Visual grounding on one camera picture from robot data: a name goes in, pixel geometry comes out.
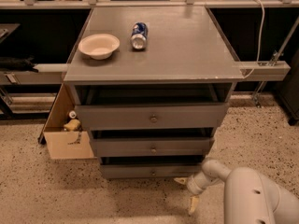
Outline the grey metal rail frame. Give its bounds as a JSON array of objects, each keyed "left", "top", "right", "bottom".
[{"left": 1, "top": 0, "right": 298, "bottom": 106}]

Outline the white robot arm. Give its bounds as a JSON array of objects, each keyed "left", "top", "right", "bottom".
[{"left": 175, "top": 158, "right": 299, "bottom": 224}]

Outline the white cable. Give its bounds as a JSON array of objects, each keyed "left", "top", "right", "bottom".
[{"left": 243, "top": 0, "right": 266, "bottom": 79}]

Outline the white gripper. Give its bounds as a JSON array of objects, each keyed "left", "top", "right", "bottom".
[{"left": 174, "top": 172, "right": 214, "bottom": 215}]

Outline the grey drawer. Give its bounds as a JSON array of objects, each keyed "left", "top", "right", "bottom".
[
  {"left": 100, "top": 163, "right": 200, "bottom": 179},
  {"left": 90, "top": 137, "right": 214, "bottom": 157},
  {"left": 75, "top": 104, "right": 228, "bottom": 130}
]

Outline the grey top drawer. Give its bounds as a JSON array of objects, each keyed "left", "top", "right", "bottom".
[{"left": 75, "top": 104, "right": 228, "bottom": 130}]

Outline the blue soda can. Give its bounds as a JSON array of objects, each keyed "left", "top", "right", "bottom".
[{"left": 130, "top": 22, "right": 148, "bottom": 50}]

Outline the dark cabinet at right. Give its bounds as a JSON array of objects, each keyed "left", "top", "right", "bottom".
[{"left": 277, "top": 49, "right": 299, "bottom": 126}]

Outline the open cardboard box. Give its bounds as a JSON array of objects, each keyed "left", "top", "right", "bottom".
[{"left": 42, "top": 84, "right": 94, "bottom": 160}]

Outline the grey bottom drawer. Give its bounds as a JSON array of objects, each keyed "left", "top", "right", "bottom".
[{"left": 100, "top": 163, "right": 200, "bottom": 179}]

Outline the black cloth on shelf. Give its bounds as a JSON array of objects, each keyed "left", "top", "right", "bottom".
[{"left": 0, "top": 57, "right": 38, "bottom": 73}]

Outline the white bottle in box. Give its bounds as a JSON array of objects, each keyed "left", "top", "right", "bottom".
[{"left": 68, "top": 110, "right": 77, "bottom": 119}]

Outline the grey middle drawer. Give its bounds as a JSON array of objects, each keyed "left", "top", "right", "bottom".
[{"left": 90, "top": 137, "right": 214, "bottom": 157}]

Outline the grey drawer cabinet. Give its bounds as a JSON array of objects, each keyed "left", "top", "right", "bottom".
[{"left": 64, "top": 7, "right": 242, "bottom": 179}]

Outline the yellow item in box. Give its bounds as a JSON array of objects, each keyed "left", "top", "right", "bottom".
[{"left": 64, "top": 119, "right": 80, "bottom": 131}]

